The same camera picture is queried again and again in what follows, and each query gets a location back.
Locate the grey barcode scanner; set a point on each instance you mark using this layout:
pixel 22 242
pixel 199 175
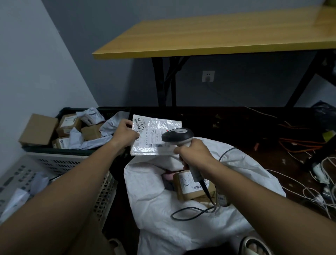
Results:
pixel 177 135

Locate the crumpled grey mailer bag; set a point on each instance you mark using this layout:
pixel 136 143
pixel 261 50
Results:
pixel 90 115

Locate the person's slipper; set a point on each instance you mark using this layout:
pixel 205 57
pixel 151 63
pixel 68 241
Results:
pixel 115 247
pixel 245 247

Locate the taped cardboard box with label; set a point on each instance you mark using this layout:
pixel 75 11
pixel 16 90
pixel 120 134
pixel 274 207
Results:
pixel 183 187

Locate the person's right hand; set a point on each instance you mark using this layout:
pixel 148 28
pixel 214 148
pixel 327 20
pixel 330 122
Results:
pixel 199 155

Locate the plain brown cardboard box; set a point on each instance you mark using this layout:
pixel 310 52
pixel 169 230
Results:
pixel 39 130

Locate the small brown cardboard box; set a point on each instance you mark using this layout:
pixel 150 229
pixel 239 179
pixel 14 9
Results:
pixel 91 132

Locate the black plastic crate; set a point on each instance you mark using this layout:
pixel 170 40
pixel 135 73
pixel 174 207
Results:
pixel 112 111

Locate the white woven sack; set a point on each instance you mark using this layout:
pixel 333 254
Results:
pixel 157 210

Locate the white wall socket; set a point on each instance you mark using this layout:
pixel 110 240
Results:
pixel 208 76

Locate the person's right fingers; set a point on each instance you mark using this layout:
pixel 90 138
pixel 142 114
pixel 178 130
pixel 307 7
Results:
pixel 184 155

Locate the white plastic mailer package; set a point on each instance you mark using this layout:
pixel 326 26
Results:
pixel 157 131

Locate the small white mailer bag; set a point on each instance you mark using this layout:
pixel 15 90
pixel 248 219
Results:
pixel 39 182

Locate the person's left thumb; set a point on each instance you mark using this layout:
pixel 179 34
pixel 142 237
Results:
pixel 135 134

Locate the dark plastic bag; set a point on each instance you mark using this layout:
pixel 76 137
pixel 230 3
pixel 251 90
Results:
pixel 324 115

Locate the pink packet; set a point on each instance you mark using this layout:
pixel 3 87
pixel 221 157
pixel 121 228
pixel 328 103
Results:
pixel 168 176

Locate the person's left hand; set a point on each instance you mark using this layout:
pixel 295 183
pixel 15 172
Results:
pixel 123 135

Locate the small labelled cardboard box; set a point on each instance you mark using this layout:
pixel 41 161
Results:
pixel 61 143

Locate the white power strip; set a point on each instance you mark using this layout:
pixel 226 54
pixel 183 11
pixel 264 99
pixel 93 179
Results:
pixel 319 173

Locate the grey plastic crate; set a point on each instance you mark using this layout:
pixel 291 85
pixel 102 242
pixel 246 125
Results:
pixel 34 163

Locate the yellow wooden table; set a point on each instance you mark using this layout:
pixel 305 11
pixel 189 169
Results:
pixel 223 31

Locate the person's right forearm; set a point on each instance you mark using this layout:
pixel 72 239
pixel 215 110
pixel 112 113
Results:
pixel 262 210

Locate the person's left slipper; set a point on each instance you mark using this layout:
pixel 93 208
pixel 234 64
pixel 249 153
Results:
pixel 115 247

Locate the cardboard box with white label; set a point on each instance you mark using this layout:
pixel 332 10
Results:
pixel 67 124

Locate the yellow-green object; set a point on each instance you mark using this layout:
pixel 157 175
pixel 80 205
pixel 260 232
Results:
pixel 329 136

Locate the flat cardboard box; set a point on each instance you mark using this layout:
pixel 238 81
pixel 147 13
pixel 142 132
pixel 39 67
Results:
pixel 207 200

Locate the person's left forearm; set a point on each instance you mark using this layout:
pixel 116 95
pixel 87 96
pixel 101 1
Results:
pixel 60 194

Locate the person's right slipper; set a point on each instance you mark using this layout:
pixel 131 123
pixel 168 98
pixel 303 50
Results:
pixel 245 247

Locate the long grey mailer bag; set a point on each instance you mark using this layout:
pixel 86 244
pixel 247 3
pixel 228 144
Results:
pixel 84 143

